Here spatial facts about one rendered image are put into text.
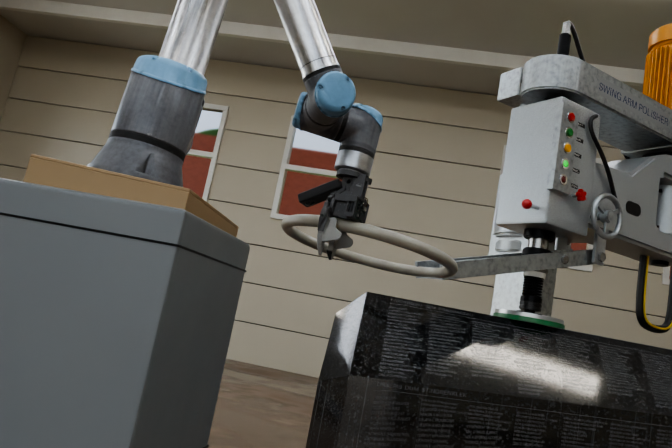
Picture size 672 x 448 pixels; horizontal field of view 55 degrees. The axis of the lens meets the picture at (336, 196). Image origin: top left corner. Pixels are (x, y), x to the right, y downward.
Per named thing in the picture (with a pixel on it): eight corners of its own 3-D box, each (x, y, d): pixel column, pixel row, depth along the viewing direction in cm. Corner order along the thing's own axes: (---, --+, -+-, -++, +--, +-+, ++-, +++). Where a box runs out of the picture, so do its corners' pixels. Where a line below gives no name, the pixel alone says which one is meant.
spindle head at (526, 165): (563, 256, 230) (578, 138, 239) (618, 256, 212) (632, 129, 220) (492, 233, 213) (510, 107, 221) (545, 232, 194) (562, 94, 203)
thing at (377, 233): (384, 275, 206) (386, 266, 206) (495, 283, 164) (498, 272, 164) (251, 226, 183) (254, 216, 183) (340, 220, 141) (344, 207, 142)
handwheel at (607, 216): (596, 244, 212) (601, 201, 215) (623, 244, 204) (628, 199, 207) (566, 234, 205) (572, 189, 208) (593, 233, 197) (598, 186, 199)
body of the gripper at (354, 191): (350, 219, 148) (363, 170, 150) (319, 214, 152) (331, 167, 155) (364, 228, 154) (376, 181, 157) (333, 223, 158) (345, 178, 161)
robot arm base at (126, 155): (147, 184, 113) (164, 133, 115) (61, 168, 119) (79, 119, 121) (197, 212, 131) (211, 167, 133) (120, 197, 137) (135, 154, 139)
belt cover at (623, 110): (663, 182, 268) (667, 144, 271) (725, 176, 246) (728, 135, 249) (500, 108, 221) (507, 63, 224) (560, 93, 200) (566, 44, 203)
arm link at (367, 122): (342, 108, 163) (378, 121, 165) (330, 154, 161) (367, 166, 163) (353, 97, 154) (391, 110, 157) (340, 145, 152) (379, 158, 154)
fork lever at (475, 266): (562, 262, 228) (561, 248, 228) (610, 263, 211) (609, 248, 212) (408, 277, 192) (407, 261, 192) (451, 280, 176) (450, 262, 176)
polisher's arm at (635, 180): (648, 292, 253) (659, 173, 263) (707, 296, 234) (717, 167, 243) (518, 252, 218) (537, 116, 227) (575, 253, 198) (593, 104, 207)
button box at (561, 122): (562, 195, 201) (573, 111, 206) (570, 195, 199) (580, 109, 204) (545, 189, 197) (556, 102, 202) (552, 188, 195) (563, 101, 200)
